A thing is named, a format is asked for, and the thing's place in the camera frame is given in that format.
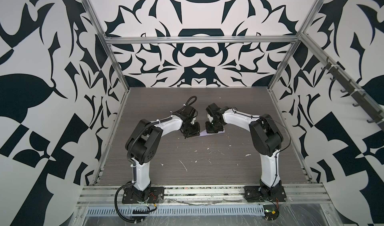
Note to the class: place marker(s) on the aluminium frame corner post right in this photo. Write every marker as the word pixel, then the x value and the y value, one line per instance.
pixel 298 39

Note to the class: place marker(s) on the aluminium horizontal back bar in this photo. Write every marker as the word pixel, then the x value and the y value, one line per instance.
pixel 199 39

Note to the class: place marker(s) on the lilac square paper sheet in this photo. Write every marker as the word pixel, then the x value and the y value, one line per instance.
pixel 205 133

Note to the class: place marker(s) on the white slotted cable duct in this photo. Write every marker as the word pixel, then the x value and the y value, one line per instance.
pixel 206 210

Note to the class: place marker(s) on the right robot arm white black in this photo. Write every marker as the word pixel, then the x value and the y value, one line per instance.
pixel 266 137

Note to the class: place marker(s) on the aluminium frame corner post left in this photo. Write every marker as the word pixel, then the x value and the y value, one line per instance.
pixel 101 34

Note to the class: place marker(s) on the aluminium frame corner post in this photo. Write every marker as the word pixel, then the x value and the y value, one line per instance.
pixel 298 39
pixel 101 34

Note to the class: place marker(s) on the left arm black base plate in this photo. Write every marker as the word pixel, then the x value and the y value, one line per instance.
pixel 144 195

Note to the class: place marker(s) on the hook rail on right wall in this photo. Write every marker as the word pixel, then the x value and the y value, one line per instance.
pixel 351 88

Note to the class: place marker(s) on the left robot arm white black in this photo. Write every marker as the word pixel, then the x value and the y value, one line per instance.
pixel 144 141

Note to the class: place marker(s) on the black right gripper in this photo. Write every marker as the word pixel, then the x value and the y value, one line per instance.
pixel 209 130

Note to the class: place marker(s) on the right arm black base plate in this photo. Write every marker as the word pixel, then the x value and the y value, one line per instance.
pixel 263 193

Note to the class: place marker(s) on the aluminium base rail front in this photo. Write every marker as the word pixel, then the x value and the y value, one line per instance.
pixel 206 194

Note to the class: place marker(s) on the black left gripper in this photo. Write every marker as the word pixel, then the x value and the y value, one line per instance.
pixel 196 133

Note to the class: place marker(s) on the small green circuit board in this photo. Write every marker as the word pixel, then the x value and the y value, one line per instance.
pixel 271 213

